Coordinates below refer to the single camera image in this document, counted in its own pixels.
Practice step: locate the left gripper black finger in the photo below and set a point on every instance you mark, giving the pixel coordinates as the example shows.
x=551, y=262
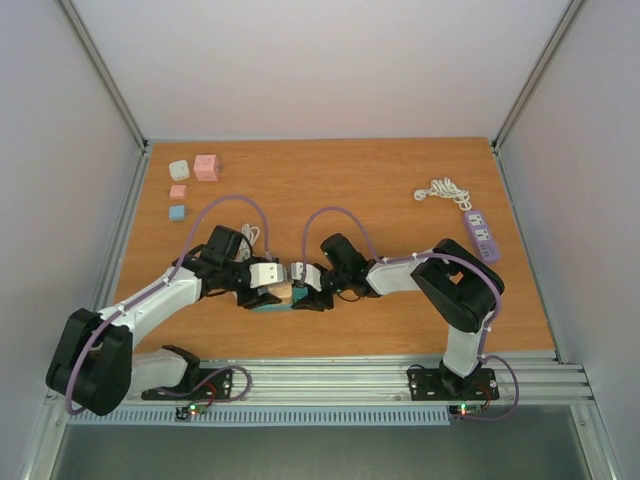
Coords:
x=243, y=278
x=254, y=301

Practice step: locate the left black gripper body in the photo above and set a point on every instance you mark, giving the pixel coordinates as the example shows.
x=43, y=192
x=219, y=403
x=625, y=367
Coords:
x=231, y=275

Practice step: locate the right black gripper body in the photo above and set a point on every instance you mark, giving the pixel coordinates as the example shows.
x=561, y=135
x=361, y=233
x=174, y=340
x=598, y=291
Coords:
x=341, y=278

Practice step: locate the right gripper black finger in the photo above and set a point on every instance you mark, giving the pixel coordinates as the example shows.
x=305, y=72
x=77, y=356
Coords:
x=323, y=271
x=309, y=303

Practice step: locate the teal power strip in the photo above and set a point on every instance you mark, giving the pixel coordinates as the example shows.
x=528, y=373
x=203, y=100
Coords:
x=298, y=293

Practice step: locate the wooden cube plug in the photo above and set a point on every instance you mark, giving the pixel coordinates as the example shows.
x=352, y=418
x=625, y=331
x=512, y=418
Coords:
x=283, y=291

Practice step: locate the small blue plug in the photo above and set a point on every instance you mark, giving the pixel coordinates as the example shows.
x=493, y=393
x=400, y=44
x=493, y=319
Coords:
x=178, y=213

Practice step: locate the small pink plug adapter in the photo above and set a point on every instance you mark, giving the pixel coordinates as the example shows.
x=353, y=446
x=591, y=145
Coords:
x=178, y=192

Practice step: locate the large pink cube plug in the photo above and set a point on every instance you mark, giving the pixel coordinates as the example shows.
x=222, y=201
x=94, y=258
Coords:
x=206, y=167

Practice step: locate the white plug adapter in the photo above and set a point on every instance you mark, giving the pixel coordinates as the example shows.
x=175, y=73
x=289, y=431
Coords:
x=179, y=170

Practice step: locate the purple power strip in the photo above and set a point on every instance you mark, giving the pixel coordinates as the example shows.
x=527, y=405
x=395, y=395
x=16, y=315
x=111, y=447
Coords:
x=481, y=237

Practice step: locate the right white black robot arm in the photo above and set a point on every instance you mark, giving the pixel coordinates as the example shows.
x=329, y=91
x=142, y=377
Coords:
x=466, y=293

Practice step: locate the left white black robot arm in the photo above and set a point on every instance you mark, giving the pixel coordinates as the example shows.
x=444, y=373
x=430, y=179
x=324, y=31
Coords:
x=94, y=365

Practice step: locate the left small circuit board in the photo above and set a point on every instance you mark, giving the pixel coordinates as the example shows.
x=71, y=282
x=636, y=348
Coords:
x=190, y=411

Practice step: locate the small circuit board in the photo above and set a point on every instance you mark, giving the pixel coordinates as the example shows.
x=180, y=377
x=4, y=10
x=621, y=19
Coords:
x=466, y=409
x=190, y=411

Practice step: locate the right small circuit board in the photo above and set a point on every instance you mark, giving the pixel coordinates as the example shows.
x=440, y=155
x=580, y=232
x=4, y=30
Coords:
x=466, y=409

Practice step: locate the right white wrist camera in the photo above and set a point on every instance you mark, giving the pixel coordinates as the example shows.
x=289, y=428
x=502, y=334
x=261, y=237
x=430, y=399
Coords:
x=306, y=274

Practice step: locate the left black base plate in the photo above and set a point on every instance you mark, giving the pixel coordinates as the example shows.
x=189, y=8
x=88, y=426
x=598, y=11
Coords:
x=215, y=385

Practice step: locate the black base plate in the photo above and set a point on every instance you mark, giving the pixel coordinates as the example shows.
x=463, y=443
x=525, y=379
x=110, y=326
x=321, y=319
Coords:
x=215, y=385
x=425, y=385

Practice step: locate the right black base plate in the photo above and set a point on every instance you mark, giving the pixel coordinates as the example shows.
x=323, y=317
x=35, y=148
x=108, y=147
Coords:
x=425, y=385

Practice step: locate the blue slotted cable duct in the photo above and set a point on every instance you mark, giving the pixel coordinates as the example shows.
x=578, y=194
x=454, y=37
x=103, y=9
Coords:
x=269, y=416

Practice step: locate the aluminium front rail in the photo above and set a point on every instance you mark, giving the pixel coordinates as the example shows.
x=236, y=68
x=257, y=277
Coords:
x=534, y=378

